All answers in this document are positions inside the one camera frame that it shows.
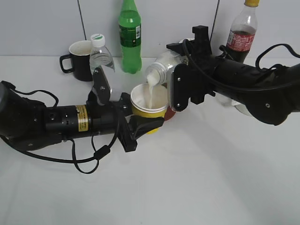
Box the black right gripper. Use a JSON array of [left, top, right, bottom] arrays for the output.
[[166, 39, 215, 112]]

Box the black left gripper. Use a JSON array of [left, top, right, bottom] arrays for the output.
[[86, 91, 165, 152]]

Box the yellow paper cup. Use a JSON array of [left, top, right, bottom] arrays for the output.
[[130, 83, 169, 135]]

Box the milk bottle without cap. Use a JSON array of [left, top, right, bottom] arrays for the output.
[[145, 50, 188, 86]]

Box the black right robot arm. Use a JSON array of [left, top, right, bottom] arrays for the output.
[[167, 40, 300, 126]]

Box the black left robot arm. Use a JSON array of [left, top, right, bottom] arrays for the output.
[[0, 63, 171, 155]]

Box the red ceramic mug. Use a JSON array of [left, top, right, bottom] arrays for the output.
[[164, 107, 176, 121]]

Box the green soda bottle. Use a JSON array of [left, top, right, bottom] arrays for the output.
[[118, 0, 142, 74]]

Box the clear water bottle green label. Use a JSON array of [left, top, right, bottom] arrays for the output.
[[90, 34, 115, 81]]

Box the white ceramic mug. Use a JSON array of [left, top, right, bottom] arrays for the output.
[[215, 93, 252, 117]]

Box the cola bottle red label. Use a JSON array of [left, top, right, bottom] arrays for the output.
[[226, 0, 259, 63]]

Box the black ceramic mug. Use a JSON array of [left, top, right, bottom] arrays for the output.
[[59, 40, 93, 82]]

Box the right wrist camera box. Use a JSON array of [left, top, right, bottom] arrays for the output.
[[192, 25, 212, 56]]

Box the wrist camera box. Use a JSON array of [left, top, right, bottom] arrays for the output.
[[92, 66, 111, 105], [192, 25, 212, 56]]

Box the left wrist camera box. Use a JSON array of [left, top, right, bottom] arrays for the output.
[[92, 66, 111, 105]]

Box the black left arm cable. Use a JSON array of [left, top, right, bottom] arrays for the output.
[[0, 82, 122, 174]]

